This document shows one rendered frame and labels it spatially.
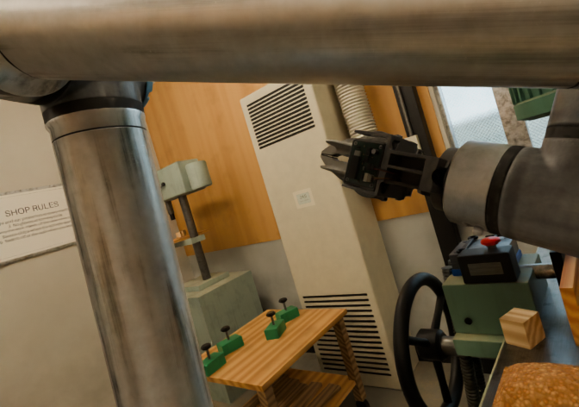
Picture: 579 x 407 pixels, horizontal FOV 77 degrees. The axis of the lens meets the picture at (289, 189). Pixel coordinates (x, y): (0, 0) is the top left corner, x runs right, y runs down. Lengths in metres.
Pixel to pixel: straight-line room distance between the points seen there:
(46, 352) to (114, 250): 2.62
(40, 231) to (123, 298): 2.59
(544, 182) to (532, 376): 0.24
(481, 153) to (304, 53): 0.23
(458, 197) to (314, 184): 1.65
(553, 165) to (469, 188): 0.07
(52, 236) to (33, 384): 0.94
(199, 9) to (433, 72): 0.14
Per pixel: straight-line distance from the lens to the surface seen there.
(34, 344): 3.04
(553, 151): 0.38
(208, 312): 2.48
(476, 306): 0.72
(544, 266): 0.73
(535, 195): 0.37
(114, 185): 0.47
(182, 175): 2.51
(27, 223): 3.03
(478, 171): 0.38
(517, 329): 0.62
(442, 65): 0.22
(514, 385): 0.52
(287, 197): 2.13
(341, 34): 0.22
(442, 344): 0.83
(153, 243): 0.47
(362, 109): 1.98
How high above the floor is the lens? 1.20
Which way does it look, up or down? level
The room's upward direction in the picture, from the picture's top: 17 degrees counter-clockwise
